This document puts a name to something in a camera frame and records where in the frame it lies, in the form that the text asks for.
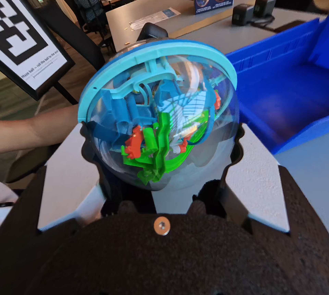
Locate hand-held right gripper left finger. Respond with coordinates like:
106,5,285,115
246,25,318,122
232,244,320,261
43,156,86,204
38,122,106,232

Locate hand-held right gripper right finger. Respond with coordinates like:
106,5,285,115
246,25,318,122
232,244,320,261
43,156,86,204
221,123,290,233

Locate clear plastic maze ball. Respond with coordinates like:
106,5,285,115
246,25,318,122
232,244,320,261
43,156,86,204
78,39,240,191

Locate person's left forearm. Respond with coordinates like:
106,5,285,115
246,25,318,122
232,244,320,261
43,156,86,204
0,104,81,154

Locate printed paper sheet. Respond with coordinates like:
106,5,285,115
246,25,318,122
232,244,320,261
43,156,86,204
129,7,181,31

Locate black charger block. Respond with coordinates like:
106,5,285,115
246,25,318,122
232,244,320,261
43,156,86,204
253,0,277,18
231,3,255,26

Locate large blue plastic bin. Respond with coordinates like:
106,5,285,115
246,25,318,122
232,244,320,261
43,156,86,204
226,16,329,155

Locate black framed marker sign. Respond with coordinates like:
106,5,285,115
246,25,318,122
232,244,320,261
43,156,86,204
0,0,79,105

